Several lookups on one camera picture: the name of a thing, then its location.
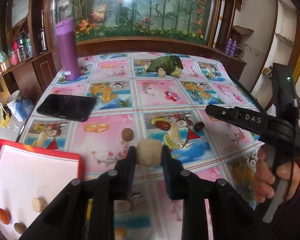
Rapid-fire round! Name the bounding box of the flower bamboo glass panel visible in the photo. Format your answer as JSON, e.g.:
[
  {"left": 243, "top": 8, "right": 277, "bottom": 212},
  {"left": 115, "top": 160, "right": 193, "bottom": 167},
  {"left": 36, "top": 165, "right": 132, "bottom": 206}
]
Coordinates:
[{"left": 51, "top": 0, "right": 215, "bottom": 44}]

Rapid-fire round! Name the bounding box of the smooth red jujube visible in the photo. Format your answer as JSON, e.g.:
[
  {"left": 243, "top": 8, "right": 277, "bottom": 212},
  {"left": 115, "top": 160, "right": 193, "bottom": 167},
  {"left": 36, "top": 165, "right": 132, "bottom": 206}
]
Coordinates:
[{"left": 155, "top": 121, "right": 171, "bottom": 131}]

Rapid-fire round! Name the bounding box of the dark red wrinkled date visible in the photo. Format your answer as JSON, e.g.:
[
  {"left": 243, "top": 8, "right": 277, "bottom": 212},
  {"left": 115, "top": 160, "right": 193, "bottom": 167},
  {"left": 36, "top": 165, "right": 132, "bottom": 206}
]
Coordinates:
[{"left": 193, "top": 121, "right": 205, "bottom": 133}]

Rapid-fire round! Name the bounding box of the yellow broom dustpan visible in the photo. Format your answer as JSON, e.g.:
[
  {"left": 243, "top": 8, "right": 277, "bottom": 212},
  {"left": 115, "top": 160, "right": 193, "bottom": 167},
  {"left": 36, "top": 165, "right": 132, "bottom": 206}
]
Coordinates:
[{"left": 0, "top": 101, "right": 10, "bottom": 128}]

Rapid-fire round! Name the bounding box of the black smartphone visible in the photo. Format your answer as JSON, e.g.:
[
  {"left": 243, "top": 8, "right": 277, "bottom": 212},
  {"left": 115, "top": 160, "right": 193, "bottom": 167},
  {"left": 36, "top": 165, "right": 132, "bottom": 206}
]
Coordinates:
[{"left": 37, "top": 94, "right": 97, "bottom": 122}]

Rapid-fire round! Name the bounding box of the red white tray box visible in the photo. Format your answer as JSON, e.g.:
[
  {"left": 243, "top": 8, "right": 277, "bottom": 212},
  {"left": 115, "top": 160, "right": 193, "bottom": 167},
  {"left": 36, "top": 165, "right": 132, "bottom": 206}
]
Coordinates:
[{"left": 0, "top": 139, "right": 84, "bottom": 239}]

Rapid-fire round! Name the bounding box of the pink bottle on shelf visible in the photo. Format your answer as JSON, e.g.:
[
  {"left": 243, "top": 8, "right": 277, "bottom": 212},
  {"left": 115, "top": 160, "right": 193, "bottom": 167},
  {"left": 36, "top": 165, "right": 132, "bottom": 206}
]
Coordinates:
[{"left": 11, "top": 41, "right": 19, "bottom": 65}]

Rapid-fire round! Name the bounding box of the purple spray can pair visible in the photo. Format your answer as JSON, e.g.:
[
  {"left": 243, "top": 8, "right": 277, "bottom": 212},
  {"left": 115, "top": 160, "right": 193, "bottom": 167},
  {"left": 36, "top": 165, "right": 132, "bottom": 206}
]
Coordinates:
[{"left": 224, "top": 38, "right": 237, "bottom": 57}]

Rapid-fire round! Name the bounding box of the brown longan back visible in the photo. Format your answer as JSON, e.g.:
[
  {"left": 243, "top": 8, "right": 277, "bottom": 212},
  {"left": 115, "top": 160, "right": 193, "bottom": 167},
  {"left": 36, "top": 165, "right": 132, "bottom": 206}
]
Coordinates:
[{"left": 121, "top": 128, "right": 134, "bottom": 142}]

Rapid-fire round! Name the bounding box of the purple thermos bottle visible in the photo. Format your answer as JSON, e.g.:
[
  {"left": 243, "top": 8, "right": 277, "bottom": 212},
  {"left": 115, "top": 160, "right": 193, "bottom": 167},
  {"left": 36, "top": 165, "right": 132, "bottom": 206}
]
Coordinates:
[{"left": 55, "top": 17, "right": 81, "bottom": 81}]

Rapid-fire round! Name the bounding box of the small orange tangerine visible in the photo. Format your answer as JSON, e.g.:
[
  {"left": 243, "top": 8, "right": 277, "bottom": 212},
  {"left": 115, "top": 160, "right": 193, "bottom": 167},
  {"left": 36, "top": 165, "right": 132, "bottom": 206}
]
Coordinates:
[{"left": 0, "top": 208, "right": 11, "bottom": 225}]

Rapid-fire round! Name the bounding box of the beige sugarcane chunk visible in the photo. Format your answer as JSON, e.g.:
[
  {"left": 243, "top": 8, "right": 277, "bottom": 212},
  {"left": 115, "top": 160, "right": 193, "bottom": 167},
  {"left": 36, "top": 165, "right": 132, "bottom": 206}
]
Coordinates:
[
  {"left": 31, "top": 197, "right": 47, "bottom": 213},
  {"left": 136, "top": 138, "right": 162, "bottom": 167}
]

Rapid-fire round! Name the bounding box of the white plastic bucket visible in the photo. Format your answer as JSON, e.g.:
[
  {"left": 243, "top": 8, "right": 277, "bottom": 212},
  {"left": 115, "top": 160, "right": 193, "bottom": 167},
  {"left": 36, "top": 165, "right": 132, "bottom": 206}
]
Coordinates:
[{"left": 6, "top": 90, "right": 22, "bottom": 115}]

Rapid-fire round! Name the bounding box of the blue water jug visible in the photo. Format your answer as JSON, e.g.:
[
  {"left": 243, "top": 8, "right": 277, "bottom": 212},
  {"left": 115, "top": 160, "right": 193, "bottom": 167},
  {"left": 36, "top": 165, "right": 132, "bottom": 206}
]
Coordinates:
[{"left": 15, "top": 96, "right": 34, "bottom": 121}]

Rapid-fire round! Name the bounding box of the black thermos flask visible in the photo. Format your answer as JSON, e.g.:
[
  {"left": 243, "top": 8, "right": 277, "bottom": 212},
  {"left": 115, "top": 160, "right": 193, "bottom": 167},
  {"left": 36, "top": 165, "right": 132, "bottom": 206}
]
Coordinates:
[{"left": 39, "top": 27, "right": 47, "bottom": 51}]

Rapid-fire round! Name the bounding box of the brown longan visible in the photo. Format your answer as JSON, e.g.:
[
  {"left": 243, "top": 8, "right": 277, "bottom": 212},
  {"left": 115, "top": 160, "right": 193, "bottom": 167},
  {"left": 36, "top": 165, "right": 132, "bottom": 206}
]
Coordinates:
[
  {"left": 14, "top": 223, "right": 27, "bottom": 235},
  {"left": 121, "top": 128, "right": 134, "bottom": 142}
]

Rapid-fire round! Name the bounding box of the person right hand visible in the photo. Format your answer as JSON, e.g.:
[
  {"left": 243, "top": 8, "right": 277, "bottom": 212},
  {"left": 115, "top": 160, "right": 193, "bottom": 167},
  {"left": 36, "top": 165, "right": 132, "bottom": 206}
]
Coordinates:
[{"left": 254, "top": 145, "right": 300, "bottom": 203}]

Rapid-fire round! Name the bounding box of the fruit pattern tablecloth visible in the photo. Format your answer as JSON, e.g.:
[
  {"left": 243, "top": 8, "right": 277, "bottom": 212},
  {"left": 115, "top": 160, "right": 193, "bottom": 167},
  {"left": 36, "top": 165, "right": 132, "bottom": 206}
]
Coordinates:
[{"left": 20, "top": 52, "right": 260, "bottom": 207}]

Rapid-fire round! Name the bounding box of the small beige chunk by leaf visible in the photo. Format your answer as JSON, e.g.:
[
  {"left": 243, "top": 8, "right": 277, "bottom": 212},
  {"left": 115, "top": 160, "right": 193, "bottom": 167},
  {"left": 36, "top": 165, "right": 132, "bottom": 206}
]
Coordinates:
[{"left": 158, "top": 68, "right": 166, "bottom": 77}]

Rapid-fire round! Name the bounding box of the beige sugarcane chunk front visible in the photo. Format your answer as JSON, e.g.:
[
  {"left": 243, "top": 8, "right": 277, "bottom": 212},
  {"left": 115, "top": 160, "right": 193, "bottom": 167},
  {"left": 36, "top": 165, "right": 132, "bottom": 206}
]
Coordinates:
[{"left": 31, "top": 197, "right": 47, "bottom": 213}]

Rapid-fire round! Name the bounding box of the green leaf wrapped vegetable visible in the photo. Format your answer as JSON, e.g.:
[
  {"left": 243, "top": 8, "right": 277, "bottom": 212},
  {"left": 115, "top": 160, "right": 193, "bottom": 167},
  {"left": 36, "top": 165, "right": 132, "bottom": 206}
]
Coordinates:
[{"left": 143, "top": 55, "right": 184, "bottom": 78}]

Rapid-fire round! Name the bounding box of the brown longan front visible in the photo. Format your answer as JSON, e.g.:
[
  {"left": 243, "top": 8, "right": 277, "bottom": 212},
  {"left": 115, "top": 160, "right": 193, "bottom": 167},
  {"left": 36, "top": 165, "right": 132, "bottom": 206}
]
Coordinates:
[{"left": 14, "top": 223, "right": 27, "bottom": 235}]

